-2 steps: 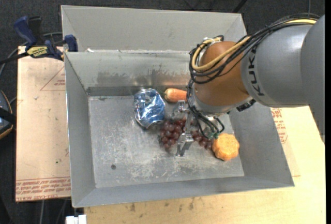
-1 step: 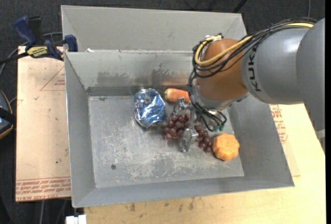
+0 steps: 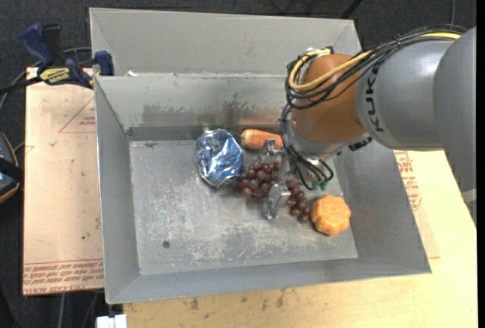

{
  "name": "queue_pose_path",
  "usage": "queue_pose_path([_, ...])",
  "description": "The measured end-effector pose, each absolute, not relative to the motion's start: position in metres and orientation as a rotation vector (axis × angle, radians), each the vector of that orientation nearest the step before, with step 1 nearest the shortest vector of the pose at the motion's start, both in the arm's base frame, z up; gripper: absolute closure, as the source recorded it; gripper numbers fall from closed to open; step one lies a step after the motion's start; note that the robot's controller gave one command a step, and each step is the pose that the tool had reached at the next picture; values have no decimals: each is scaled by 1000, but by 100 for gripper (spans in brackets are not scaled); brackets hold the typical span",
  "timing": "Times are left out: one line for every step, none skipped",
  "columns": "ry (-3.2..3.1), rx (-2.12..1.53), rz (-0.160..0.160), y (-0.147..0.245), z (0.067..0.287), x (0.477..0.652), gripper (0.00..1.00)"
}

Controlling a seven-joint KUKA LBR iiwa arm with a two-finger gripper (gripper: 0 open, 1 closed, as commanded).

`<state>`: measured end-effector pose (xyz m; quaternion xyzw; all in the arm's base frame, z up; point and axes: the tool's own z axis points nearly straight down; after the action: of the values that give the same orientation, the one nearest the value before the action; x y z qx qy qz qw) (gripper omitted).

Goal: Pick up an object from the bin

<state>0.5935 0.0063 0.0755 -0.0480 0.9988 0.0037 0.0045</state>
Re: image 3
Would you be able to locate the orange flower-shaped sponge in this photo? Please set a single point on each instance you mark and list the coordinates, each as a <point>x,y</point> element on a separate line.
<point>330,214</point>

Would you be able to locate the crumpled blue foil packet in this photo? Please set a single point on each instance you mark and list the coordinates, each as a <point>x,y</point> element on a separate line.
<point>219,158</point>

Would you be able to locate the purple toy grape bunch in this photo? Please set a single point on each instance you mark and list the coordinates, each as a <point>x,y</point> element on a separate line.
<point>258,178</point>

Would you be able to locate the grey metal bin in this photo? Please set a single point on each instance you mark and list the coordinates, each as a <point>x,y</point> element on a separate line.
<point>197,228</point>

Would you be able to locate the orange toy carrot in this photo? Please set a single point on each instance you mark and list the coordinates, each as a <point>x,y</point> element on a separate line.
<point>255,139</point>

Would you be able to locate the brown cardboard board red print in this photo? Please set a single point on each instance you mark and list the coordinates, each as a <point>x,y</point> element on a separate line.
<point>60,186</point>

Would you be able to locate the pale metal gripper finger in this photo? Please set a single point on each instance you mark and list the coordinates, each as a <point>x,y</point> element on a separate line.
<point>274,202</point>
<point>271,147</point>

